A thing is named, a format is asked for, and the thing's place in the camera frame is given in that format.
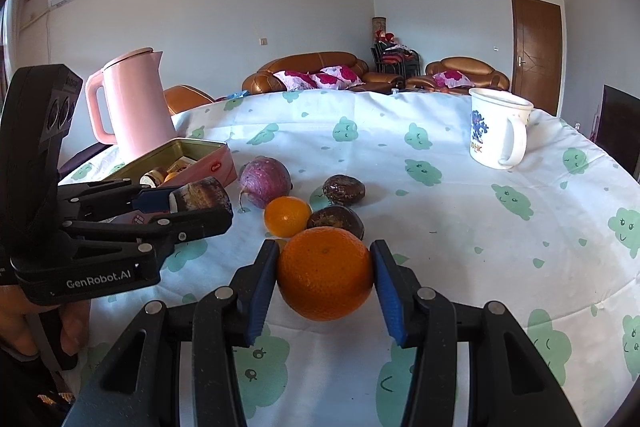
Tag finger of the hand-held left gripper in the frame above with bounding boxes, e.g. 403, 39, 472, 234
61, 206, 234, 259
57, 179, 174, 221

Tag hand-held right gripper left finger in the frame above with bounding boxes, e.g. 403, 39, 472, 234
75, 239, 281, 427

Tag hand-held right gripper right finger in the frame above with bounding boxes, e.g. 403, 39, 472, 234
369, 239, 583, 427

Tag purple sweet potato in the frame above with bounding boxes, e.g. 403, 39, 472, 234
169, 177, 234, 214

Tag pink tin box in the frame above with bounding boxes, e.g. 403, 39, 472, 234
102, 138, 237, 198

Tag large orange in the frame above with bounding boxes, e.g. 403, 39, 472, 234
276, 227, 375, 322

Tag purple radish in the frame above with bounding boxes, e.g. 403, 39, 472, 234
237, 156, 293, 211

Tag small orange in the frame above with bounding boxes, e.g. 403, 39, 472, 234
264, 196, 312, 238

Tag person's left hand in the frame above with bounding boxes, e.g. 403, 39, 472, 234
0, 289, 91, 358

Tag small white-lidded jar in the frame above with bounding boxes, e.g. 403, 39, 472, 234
139, 168, 167, 188

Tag cloud-print tablecloth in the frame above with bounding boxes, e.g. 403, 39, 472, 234
57, 88, 640, 427

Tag dark passion fruit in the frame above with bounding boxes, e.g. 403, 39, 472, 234
306, 205, 365, 242
322, 175, 366, 206

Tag pink electric kettle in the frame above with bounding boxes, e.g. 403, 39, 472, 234
85, 48, 177, 164

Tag orange leather chair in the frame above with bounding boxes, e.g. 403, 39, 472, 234
162, 84, 217, 116

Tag floral pillow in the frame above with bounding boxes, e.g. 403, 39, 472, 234
274, 70, 321, 90
432, 72, 474, 89
312, 66, 364, 88

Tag long brown leather sofa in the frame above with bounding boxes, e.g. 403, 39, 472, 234
242, 52, 407, 95

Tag white printed mug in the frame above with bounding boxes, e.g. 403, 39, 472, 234
468, 88, 535, 170

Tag stack of black chairs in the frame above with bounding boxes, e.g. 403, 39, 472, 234
370, 44, 421, 78

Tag brown leather armchair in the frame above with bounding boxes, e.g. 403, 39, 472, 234
406, 57, 511, 96

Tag black television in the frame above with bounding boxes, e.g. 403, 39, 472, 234
597, 84, 640, 184

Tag brown wooden door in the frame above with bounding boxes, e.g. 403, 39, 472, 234
511, 0, 564, 118

